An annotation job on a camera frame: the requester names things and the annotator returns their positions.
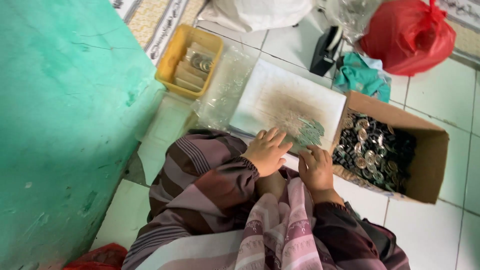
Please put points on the person's right hand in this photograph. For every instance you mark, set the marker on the person's right hand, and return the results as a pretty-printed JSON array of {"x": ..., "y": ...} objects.
[{"x": 318, "y": 172}]

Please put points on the person's left hand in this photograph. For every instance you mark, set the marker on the person's left hand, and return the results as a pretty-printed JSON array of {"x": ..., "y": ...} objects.
[{"x": 264, "y": 155}]

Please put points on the pile of small green pieces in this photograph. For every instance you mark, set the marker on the pile of small green pieces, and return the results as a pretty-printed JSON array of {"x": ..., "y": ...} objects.
[{"x": 310, "y": 132}]

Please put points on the heap of black silver parts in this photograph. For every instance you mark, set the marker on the heap of black silver parts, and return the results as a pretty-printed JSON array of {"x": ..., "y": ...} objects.
[{"x": 375, "y": 153}]

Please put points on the white work board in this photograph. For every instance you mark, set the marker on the white work board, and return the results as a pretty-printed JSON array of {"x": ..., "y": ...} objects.
[{"x": 285, "y": 97}]

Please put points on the pink patterned scarf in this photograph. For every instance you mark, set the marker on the pink patterned scarf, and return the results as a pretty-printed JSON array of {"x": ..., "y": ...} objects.
[{"x": 277, "y": 232}]

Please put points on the striped brown garment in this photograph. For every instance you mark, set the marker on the striped brown garment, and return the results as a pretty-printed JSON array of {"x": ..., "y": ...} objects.
[{"x": 195, "y": 187}]

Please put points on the clear plastic bag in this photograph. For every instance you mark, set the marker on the clear plastic bag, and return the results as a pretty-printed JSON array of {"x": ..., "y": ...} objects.
[{"x": 225, "y": 86}]

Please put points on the teal cloth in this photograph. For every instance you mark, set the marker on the teal cloth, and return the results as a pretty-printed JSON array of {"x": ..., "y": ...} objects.
[{"x": 356, "y": 77}]

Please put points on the silver round disc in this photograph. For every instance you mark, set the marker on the silver round disc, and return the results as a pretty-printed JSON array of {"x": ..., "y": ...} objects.
[
  {"x": 196, "y": 60},
  {"x": 206, "y": 65}
]

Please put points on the brown cardboard box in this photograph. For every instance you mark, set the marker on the brown cardboard box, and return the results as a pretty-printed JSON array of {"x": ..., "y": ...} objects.
[{"x": 427, "y": 150}]

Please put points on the row of beige packets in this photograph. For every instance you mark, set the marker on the row of beige packets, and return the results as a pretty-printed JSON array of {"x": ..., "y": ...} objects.
[{"x": 189, "y": 73}]

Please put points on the black tape dispenser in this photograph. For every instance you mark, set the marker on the black tape dispenser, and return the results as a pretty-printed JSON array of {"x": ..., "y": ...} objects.
[{"x": 323, "y": 52}]

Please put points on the yellow plastic tray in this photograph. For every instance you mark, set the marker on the yellow plastic tray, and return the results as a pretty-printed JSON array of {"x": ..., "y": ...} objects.
[{"x": 170, "y": 60}]

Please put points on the white plastic bag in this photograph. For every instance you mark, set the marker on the white plastic bag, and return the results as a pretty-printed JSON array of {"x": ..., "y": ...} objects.
[{"x": 255, "y": 13}]

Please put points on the crumpled clear plastic wrap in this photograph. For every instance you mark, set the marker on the crumpled clear plastic wrap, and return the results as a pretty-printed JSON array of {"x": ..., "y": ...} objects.
[{"x": 347, "y": 17}]

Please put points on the large red plastic bag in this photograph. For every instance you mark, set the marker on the large red plastic bag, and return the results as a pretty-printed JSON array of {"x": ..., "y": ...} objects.
[{"x": 408, "y": 37}]

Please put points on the yellow patterned mat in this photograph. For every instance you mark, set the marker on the yellow patterned mat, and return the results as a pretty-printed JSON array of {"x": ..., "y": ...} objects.
[{"x": 153, "y": 22}]

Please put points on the small red plastic bag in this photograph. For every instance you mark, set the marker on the small red plastic bag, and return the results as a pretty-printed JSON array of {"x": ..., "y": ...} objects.
[{"x": 99, "y": 258}]

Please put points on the beige patterned mat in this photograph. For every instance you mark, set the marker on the beige patterned mat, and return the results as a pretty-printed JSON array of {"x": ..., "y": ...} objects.
[{"x": 465, "y": 26}]

